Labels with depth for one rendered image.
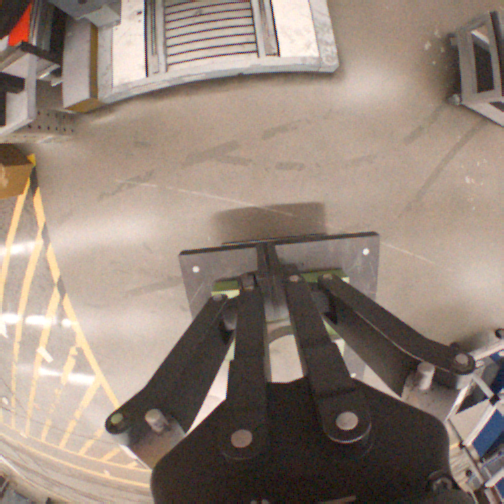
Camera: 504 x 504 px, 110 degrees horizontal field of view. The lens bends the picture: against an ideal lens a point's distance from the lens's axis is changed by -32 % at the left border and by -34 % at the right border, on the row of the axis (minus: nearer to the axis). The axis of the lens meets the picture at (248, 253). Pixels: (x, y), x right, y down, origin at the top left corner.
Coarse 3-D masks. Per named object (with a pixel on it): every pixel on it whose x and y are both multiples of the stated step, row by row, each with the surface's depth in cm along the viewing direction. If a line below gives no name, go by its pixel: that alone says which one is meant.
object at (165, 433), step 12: (156, 420) 7; (168, 420) 8; (156, 432) 7; (168, 432) 7; (180, 432) 7; (132, 444) 7; (144, 444) 7; (156, 444) 7; (168, 444) 7; (132, 456) 7; (144, 456) 6; (156, 456) 6
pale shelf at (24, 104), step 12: (24, 60) 32; (36, 60) 34; (12, 72) 32; (24, 72) 33; (12, 96) 34; (24, 96) 35; (12, 108) 35; (24, 108) 36; (12, 120) 36; (24, 120) 37; (0, 132) 37
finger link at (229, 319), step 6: (234, 300) 15; (228, 306) 14; (234, 306) 14; (228, 312) 14; (234, 312) 14; (264, 312) 15; (222, 318) 14; (228, 318) 14; (234, 318) 14; (222, 324) 14; (228, 324) 14; (234, 324) 15; (222, 330) 14; (228, 330) 14
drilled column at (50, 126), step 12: (36, 108) 55; (36, 120) 56; (48, 120) 62; (60, 120) 68; (72, 120) 75; (12, 132) 47; (24, 132) 52; (36, 132) 57; (48, 132) 63; (60, 132) 69; (72, 132) 76
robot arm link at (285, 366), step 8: (288, 336) 55; (272, 344) 55; (280, 344) 53; (288, 344) 52; (272, 352) 51; (280, 352) 50; (288, 352) 49; (296, 352) 49; (272, 360) 48; (280, 360) 47; (288, 360) 47; (296, 360) 46; (272, 368) 46; (280, 368) 45; (288, 368) 45; (296, 368) 44; (272, 376) 44; (280, 376) 43; (288, 376) 43; (296, 376) 43
